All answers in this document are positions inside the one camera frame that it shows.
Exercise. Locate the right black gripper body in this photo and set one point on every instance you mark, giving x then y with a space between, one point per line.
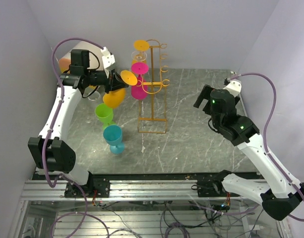
207 107

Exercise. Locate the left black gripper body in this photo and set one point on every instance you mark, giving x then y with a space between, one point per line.
111 76

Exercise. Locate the yellow wine glass back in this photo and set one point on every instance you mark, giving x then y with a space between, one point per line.
115 98

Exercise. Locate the yellow wine glass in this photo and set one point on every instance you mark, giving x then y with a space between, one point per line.
141 45
115 98

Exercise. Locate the pink plastic wine glass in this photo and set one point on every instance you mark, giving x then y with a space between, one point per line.
139 91

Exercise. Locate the clear wine glass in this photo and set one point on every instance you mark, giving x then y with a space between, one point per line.
94 97
139 56

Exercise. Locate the green plastic wine glass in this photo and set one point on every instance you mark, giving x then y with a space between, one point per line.
104 115

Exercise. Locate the yellow wine glass front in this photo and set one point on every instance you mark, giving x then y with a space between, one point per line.
141 45

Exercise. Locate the blue plastic wine glass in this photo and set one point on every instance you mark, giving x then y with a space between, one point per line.
113 135

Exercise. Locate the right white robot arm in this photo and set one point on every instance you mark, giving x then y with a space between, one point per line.
283 192

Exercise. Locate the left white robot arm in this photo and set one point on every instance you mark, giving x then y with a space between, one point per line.
49 150

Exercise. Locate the white half-round box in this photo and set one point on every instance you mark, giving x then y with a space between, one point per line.
82 54

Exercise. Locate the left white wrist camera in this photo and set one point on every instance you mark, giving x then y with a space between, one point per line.
108 60

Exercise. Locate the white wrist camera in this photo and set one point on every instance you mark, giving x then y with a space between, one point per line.
234 87
108 60

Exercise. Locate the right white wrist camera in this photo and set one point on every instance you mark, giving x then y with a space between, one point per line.
234 87

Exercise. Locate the gold wire glass rack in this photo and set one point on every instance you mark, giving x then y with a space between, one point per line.
155 82

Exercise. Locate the aluminium mounting rail frame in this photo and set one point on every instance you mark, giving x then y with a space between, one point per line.
128 187

